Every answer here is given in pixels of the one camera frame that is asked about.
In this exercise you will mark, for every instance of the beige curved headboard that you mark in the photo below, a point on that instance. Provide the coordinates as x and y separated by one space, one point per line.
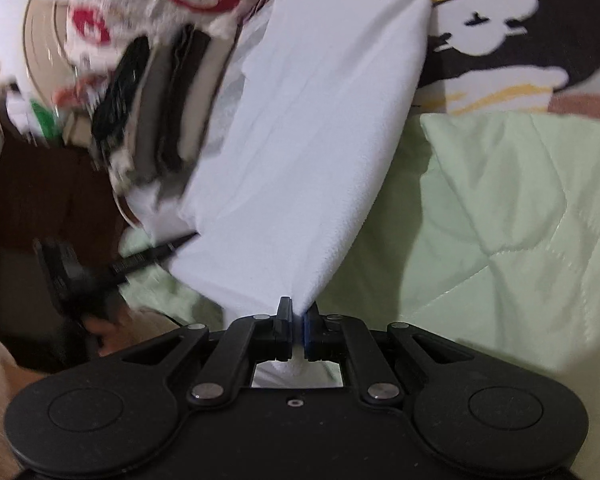
44 33

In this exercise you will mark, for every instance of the checkered happy dog blanket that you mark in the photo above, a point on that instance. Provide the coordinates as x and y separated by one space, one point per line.
522 55

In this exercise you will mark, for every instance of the person left hand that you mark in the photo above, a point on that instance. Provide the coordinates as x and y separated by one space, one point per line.
131 327

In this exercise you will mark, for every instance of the green white plastic bag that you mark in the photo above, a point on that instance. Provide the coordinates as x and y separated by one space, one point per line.
33 119

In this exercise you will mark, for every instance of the folded dark blue jeans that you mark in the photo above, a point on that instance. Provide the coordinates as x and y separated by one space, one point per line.
112 112

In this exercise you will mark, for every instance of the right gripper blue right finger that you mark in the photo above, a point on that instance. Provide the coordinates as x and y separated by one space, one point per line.
348 342

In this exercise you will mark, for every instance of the white t-shirt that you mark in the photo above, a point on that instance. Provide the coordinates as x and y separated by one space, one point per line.
278 200

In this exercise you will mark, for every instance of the light green bed sheet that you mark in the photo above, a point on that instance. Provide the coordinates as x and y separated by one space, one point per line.
486 230

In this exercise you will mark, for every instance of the folded dark knit garment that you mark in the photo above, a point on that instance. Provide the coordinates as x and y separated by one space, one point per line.
187 49

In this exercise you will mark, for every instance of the brown wooden drawer cabinet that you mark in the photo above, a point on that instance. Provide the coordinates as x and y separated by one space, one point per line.
48 193

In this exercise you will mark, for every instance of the folded grey garment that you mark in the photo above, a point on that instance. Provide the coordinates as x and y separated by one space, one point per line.
151 136

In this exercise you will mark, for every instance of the red bear quilted blanket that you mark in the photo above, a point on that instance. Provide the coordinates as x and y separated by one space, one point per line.
98 31

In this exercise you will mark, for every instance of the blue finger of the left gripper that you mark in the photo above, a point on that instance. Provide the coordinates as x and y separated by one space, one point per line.
150 256

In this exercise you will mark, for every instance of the folded cream garment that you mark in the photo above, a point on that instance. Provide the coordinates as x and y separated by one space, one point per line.
154 205

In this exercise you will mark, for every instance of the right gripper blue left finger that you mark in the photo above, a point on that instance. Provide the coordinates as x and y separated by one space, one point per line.
247 342

